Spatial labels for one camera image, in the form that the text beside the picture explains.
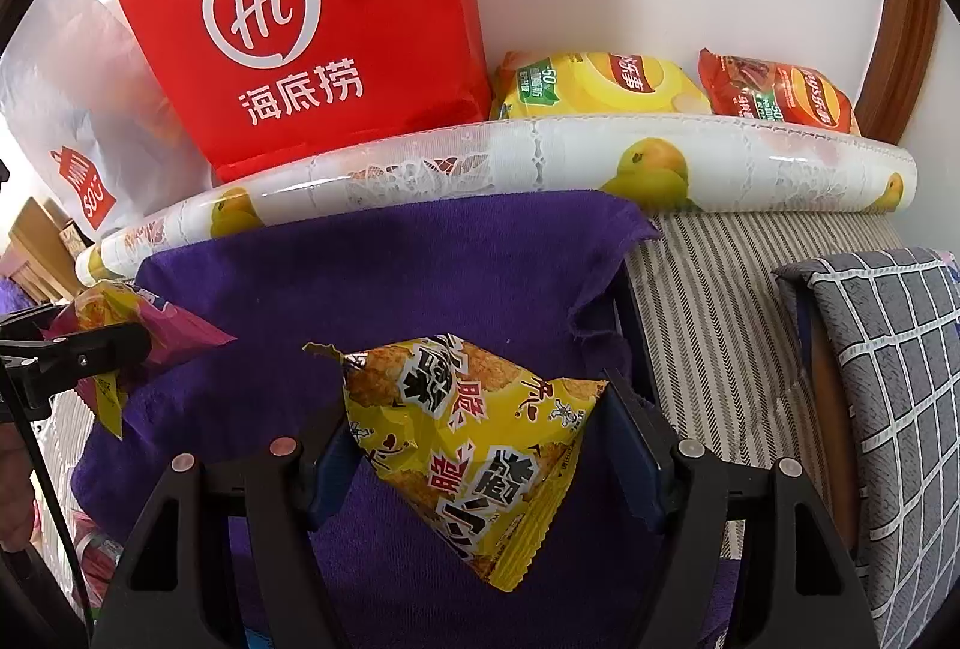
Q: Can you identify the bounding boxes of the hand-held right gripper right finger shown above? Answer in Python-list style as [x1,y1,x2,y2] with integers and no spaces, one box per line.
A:
[600,368,865,649]

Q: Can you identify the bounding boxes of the red paper bag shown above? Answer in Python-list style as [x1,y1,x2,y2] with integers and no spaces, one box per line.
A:
[105,0,493,185]

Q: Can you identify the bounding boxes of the fruit-print tablecloth roll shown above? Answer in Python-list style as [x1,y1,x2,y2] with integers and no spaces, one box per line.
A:
[75,113,920,290]

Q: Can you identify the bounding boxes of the white plastic bag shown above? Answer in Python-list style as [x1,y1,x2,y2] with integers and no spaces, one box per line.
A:
[0,0,218,245]

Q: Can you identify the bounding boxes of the purple towel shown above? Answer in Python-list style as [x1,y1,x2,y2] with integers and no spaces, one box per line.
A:
[71,188,740,649]

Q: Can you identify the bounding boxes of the grey checked pillow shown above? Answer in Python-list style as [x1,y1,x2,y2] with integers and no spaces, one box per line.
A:
[772,246,960,649]

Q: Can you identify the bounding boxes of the magenta and yellow snack packet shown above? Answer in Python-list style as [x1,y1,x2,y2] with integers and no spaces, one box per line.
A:
[41,280,238,444]

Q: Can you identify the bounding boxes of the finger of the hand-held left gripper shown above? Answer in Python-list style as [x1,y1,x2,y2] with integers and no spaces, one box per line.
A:
[0,308,65,344]
[0,321,155,425]

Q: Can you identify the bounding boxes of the wooden door frame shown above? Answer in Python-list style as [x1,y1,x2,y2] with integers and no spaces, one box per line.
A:
[855,0,942,144]

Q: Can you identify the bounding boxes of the yellow chips bag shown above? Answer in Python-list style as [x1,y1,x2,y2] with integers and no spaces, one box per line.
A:
[489,50,712,122]

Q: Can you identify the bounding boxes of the person's left hand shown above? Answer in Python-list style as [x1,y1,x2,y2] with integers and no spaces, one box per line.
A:
[0,443,37,554]

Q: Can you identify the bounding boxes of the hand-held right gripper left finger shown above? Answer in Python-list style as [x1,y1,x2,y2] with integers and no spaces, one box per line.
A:
[90,420,365,649]

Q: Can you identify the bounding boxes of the red chips bag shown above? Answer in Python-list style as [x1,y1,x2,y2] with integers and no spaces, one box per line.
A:
[697,47,862,136]

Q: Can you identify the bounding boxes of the wooden headboard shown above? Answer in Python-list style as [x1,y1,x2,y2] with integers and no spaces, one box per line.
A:
[0,195,80,305]

